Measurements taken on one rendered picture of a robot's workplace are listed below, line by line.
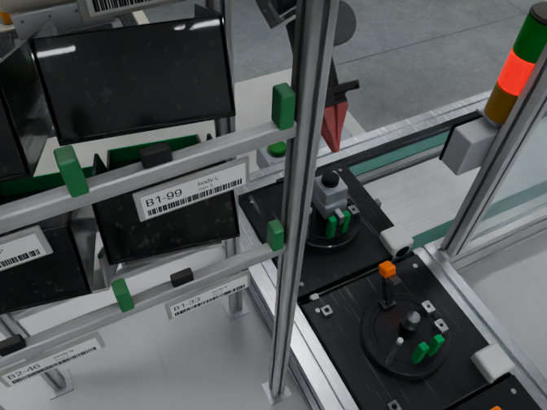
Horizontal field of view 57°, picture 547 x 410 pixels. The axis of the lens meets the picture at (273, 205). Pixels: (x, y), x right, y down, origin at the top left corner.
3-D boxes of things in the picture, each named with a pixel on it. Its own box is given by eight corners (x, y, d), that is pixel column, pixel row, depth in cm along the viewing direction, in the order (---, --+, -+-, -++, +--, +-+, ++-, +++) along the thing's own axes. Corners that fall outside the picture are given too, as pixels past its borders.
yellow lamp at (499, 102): (476, 107, 72) (488, 79, 68) (502, 98, 73) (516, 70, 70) (501, 129, 69) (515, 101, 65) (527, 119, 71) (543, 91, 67)
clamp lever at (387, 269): (378, 300, 81) (377, 263, 78) (389, 295, 82) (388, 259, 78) (392, 313, 79) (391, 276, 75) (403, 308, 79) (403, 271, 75)
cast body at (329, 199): (306, 194, 91) (310, 168, 86) (327, 187, 93) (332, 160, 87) (330, 228, 87) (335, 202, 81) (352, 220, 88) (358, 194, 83)
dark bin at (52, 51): (81, 73, 60) (63, 7, 57) (190, 57, 63) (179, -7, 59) (59, 146, 36) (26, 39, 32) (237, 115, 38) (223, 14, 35)
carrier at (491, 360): (299, 311, 85) (306, 272, 75) (414, 259, 92) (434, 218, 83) (381, 449, 72) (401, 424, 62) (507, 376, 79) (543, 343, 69)
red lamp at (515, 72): (489, 79, 68) (503, 47, 64) (517, 69, 69) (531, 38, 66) (515, 100, 65) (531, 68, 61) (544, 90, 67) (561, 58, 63)
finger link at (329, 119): (373, 143, 77) (359, 83, 75) (333, 157, 75) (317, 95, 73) (350, 143, 83) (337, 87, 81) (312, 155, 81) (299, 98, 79)
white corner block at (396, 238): (375, 243, 94) (379, 231, 91) (396, 235, 96) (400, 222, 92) (390, 263, 92) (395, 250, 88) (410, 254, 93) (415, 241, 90)
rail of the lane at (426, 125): (207, 219, 108) (203, 185, 99) (515, 106, 135) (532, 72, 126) (216, 237, 105) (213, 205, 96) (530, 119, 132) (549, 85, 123)
